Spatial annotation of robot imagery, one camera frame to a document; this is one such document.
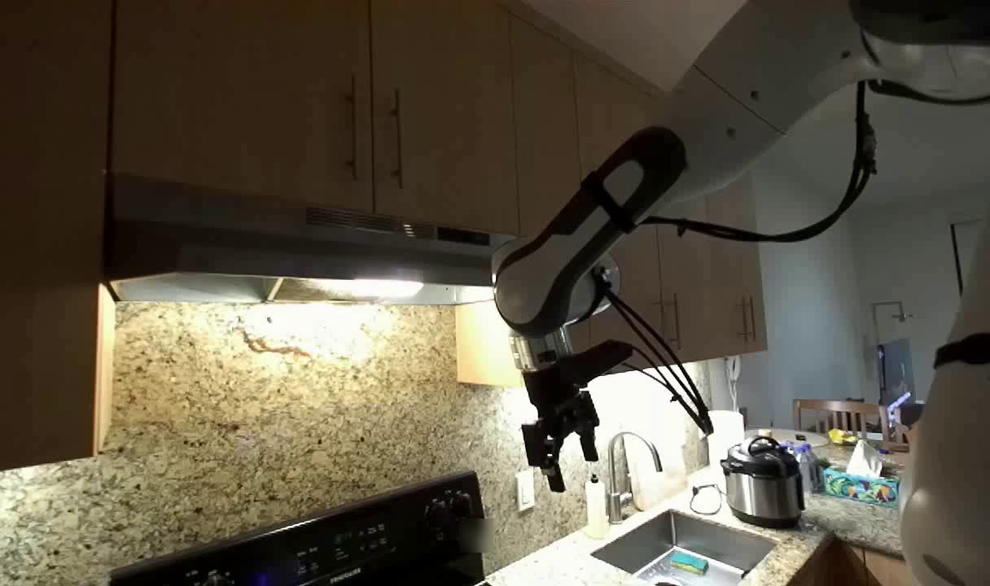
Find wooden side cabinet left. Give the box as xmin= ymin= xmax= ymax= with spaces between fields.
xmin=0 ymin=0 xmax=112 ymax=469

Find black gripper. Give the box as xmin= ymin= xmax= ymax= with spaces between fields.
xmin=521 ymin=343 xmax=633 ymax=490

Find white wall outlet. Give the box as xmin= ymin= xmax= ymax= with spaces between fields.
xmin=516 ymin=469 xmax=538 ymax=515

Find wooden chair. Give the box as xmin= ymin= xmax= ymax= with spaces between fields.
xmin=796 ymin=396 xmax=884 ymax=433

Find stainless steel range hood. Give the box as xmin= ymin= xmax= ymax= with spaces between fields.
xmin=104 ymin=175 xmax=504 ymax=306

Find white paper towel roll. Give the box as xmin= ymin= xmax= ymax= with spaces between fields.
xmin=707 ymin=409 xmax=745 ymax=462

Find tissue box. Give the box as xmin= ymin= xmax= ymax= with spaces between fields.
xmin=821 ymin=441 xmax=901 ymax=508

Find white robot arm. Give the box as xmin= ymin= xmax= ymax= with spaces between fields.
xmin=495 ymin=0 xmax=990 ymax=586

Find wooden upper cabinets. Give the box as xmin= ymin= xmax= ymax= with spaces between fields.
xmin=112 ymin=0 xmax=773 ymax=390

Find stainless steel sink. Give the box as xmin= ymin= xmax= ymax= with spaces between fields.
xmin=592 ymin=512 xmax=773 ymax=586

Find silver pressure cooker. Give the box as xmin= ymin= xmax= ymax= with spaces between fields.
xmin=721 ymin=436 xmax=804 ymax=527

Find white soap dispenser bottle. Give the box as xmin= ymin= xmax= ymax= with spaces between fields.
xmin=586 ymin=473 xmax=608 ymax=537

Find black stove control panel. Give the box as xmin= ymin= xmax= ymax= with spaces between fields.
xmin=109 ymin=473 xmax=485 ymax=586

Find chrome kitchen faucet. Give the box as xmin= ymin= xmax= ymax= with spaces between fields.
xmin=608 ymin=430 xmax=663 ymax=524

